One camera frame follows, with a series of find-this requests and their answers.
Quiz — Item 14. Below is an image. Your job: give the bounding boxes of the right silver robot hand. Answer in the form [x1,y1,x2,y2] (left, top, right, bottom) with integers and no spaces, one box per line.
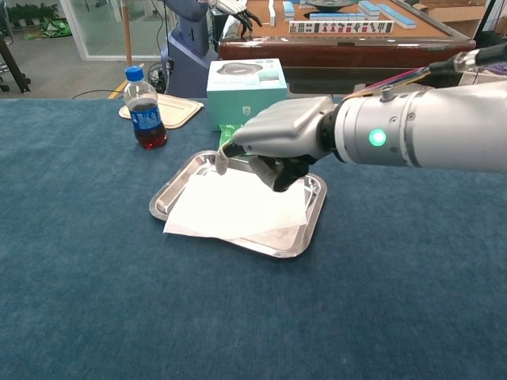
[215,96,337,193]

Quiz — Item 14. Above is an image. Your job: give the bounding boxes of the translucent white cloth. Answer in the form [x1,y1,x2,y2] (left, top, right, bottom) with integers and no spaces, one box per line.
[162,168,309,241]

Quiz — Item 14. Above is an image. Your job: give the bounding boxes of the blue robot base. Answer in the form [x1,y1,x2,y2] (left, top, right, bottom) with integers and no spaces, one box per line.
[160,0,219,98]

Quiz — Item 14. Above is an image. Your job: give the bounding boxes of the silver metal tray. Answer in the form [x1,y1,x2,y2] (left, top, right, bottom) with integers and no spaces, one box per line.
[148,149,328,259]

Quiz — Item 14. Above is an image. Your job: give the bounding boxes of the black-fingered robot hand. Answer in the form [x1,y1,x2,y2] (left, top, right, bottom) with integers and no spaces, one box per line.
[215,0,263,40]

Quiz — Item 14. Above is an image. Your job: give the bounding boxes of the teal and white product box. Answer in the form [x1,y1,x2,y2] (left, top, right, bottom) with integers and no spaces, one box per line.
[206,59,288,132]

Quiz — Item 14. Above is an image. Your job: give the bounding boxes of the green patterned packet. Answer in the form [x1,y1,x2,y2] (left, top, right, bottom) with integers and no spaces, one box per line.
[217,123,254,158]

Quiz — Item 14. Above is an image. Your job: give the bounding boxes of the brown mahjong table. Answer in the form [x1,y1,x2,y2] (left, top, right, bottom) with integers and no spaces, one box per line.
[217,0,476,96]

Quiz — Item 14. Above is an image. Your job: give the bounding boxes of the beige lidded lunch box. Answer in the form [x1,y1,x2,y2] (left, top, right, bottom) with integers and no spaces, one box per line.
[118,93,205,130]

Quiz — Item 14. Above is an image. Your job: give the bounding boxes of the face-up mahjong tile row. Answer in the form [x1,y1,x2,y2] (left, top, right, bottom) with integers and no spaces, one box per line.
[288,20,395,36]

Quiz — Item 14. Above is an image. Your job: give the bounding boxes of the cola bottle with blue cap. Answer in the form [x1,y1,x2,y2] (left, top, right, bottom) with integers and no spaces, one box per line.
[123,66,168,150]

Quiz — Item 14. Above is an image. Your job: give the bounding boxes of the wooden pole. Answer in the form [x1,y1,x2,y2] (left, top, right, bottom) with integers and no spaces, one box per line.
[120,0,134,67]

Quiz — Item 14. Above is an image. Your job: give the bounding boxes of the blue felt table cover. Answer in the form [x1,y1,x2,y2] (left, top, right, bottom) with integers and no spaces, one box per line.
[0,97,507,380]

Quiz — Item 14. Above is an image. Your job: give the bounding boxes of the green bag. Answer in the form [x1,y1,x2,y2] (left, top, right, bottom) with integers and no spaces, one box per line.
[38,17,73,40]

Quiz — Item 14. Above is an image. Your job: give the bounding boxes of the black chair base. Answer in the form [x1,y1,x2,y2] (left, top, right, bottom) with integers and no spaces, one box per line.
[0,31,32,94]

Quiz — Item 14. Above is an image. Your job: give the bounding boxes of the green potted plants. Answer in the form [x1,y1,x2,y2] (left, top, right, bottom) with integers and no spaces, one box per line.
[6,2,60,25]

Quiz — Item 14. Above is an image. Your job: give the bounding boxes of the black floor cable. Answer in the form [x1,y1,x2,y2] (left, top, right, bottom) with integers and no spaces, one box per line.
[71,89,128,101]

